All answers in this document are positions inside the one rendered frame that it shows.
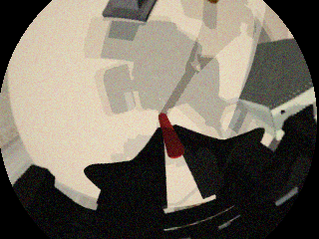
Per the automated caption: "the dark red peg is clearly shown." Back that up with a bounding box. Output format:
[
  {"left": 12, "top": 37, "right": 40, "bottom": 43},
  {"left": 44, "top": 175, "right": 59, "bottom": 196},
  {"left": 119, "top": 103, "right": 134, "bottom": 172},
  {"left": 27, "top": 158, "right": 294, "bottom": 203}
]
[{"left": 159, "top": 113, "right": 184, "bottom": 159}]

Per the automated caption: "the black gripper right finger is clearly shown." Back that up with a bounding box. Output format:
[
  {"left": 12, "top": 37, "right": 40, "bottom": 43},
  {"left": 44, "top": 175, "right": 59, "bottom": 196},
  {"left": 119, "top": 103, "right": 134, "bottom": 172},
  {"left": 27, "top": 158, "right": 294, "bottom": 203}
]
[{"left": 172, "top": 124, "right": 264, "bottom": 199}]

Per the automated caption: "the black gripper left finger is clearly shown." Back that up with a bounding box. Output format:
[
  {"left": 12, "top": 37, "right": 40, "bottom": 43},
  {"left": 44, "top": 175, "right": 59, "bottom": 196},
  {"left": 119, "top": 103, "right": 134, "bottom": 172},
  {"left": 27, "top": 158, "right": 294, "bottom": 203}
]
[{"left": 84, "top": 127, "right": 167, "bottom": 210}]

